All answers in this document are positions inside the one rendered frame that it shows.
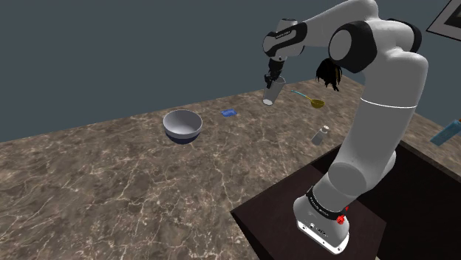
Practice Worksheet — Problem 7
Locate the grey tumbler cup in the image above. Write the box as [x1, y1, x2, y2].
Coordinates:
[262, 76, 287, 107]

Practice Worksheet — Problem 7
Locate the black leafy plant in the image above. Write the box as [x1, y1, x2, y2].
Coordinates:
[315, 58, 343, 92]

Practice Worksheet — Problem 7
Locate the grey salt shaker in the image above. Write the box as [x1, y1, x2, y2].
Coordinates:
[311, 125, 330, 146]

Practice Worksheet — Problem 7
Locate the white and navy bowl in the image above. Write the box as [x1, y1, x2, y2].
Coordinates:
[163, 109, 203, 146]

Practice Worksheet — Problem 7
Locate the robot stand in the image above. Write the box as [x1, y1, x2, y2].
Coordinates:
[230, 139, 461, 260]

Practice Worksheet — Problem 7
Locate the blue flat tool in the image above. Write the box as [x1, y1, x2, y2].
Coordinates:
[429, 118, 461, 147]

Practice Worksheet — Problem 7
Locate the yellow ladle with teal handle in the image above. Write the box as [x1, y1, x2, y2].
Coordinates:
[290, 89, 325, 109]

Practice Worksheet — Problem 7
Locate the framed wall picture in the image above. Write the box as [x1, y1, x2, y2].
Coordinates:
[426, 0, 461, 42]

